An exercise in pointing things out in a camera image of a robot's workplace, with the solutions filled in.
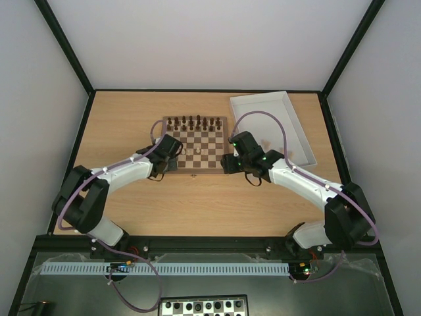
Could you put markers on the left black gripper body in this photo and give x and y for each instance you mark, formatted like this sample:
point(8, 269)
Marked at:
point(172, 166)

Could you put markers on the white cardboard box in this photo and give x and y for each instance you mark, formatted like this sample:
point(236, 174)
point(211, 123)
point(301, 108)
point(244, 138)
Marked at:
point(274, 124)

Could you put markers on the light blue cable duct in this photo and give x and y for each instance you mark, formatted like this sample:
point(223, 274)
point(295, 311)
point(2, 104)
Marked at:
point(167, 269)

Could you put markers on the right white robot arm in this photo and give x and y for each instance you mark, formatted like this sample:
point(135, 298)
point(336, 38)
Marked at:
point(347, 215)

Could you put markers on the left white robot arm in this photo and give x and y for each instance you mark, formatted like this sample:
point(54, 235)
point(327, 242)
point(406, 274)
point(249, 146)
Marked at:
point(83, 195)

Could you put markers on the wooden chess board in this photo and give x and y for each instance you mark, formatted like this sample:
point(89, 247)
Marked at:
point(209, 133)

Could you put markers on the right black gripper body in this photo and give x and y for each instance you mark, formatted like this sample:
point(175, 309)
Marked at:
point(227, 163)

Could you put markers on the printed checker calibration board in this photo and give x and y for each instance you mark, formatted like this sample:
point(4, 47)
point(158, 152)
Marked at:
point(236, 305)

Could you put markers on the black aluminium rail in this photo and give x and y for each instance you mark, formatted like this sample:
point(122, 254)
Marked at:
point(272, 248)

